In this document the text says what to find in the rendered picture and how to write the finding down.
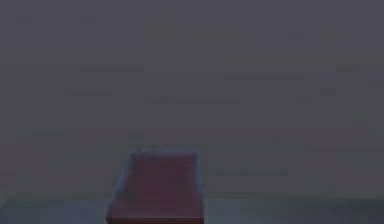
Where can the dark red crate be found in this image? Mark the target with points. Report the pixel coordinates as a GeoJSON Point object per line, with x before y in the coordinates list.
{"type": "Point", "coordinates": [156, 186]}

